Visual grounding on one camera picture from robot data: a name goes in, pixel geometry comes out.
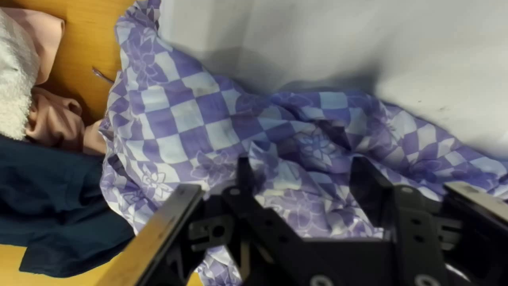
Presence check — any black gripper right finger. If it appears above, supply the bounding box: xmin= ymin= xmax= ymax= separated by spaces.
xmin=348 ymin=155 xmax=508 ymax=286

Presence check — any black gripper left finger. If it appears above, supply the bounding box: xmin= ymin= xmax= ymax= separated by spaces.
xmin=98 ymin=156 xmax=299 ymax=286

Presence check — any purple checkered cloth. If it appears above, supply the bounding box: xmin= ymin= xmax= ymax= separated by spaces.
xmin=99 ymin=0 xmax=508 ymax=286

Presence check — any dark navy cloth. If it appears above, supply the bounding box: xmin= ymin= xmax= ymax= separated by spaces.
xmin=0 ymin=134 xmax=137 ymax=280

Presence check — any pink cloth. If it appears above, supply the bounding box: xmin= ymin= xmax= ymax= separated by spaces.
xmin=13 ymin=7 xmax=109 ymax=158

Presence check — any white plastic basket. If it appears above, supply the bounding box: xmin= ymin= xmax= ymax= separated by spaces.
xmin=158 ymin=0 xmax=508 ymax=163

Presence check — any beige terry cloth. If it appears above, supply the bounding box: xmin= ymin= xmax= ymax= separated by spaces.
xmin=0 ymin=8 xmax=44 ymax=143

